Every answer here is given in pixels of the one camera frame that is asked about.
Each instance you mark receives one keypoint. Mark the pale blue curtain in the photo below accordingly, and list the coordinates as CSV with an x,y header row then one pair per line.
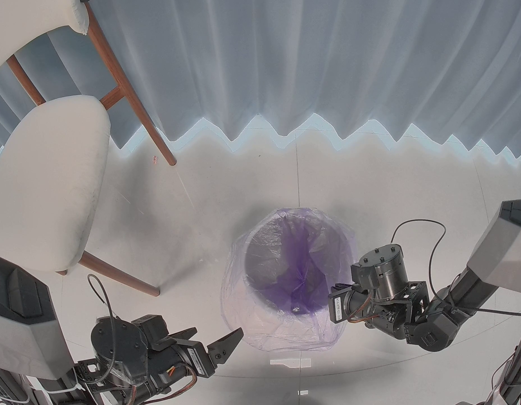
x,y
285,49

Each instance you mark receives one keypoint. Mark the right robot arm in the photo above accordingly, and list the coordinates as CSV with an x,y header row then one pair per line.
x,y
496,251

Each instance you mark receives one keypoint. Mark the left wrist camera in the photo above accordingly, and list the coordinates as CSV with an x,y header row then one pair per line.
x,y
153,325

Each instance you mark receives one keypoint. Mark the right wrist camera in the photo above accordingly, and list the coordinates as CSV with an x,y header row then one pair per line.
x,y
359,276

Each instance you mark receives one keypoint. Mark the white cushioned wooden chair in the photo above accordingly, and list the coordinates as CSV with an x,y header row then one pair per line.
x,y
54,175

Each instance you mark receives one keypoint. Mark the purple plastic bag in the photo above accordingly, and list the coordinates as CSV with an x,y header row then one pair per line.
x,y
302,260

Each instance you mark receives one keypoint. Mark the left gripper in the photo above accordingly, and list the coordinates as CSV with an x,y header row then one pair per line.
x,y
176,369

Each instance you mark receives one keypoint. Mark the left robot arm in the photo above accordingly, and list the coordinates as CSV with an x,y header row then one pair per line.
x,y
24,310

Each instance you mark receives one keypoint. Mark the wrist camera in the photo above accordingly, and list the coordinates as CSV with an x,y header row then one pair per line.
x,y
153,325
359,276

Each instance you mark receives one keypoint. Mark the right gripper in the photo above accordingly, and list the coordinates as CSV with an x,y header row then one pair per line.
x,y
353,306

